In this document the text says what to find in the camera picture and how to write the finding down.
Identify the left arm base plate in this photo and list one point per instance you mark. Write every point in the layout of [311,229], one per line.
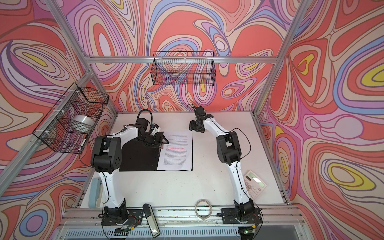
[132,218]

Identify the light blue stapler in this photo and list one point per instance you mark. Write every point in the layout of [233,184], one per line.
[95,193]

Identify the white pink calculator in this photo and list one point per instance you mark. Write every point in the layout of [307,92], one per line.
[254,184]

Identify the black wire basket back wall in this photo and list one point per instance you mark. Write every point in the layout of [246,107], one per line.
[183,68]

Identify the black wire basket left wall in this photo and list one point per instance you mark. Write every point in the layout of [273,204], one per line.
[78,111]

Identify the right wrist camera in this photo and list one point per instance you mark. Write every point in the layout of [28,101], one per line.
[199,111]

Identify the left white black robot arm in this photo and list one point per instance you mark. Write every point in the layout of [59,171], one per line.
[107,157]

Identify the black handheld scanner device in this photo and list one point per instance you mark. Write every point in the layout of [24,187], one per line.
[151,220]

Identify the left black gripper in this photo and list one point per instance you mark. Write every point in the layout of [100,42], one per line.
[156,142]

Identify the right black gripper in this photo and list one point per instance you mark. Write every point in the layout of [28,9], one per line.
[191,126]

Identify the white black lever arch folder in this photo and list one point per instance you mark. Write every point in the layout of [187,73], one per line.
[139,158]

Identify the silver tape roll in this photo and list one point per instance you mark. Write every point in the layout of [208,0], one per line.
[82,121]

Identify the black wire basket wall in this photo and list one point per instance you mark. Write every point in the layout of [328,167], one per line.
[78,111]
[183,68]

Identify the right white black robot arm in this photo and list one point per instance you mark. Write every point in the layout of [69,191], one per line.
[229,153]

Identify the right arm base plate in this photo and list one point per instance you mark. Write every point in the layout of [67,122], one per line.
[230,216]

